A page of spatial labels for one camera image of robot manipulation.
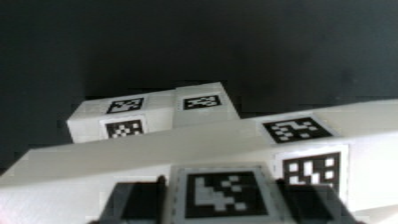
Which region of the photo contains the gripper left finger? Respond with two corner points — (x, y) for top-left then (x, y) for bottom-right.
(88, 176), (168, 224)

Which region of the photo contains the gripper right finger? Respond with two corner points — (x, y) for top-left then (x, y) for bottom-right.
(276, 179), (359, 224)

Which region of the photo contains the white tagged cube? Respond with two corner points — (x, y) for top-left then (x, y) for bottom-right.
(162, 163), (296, 224)

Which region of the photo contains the white chair back frame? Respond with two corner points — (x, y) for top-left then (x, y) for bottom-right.
(0, 99), (398, 224)

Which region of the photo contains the white chair leg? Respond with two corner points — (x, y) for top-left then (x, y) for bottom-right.
(68, 91), (175, 143)

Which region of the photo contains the white chair seat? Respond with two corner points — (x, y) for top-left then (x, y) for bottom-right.
(173, 82), (240, 127)

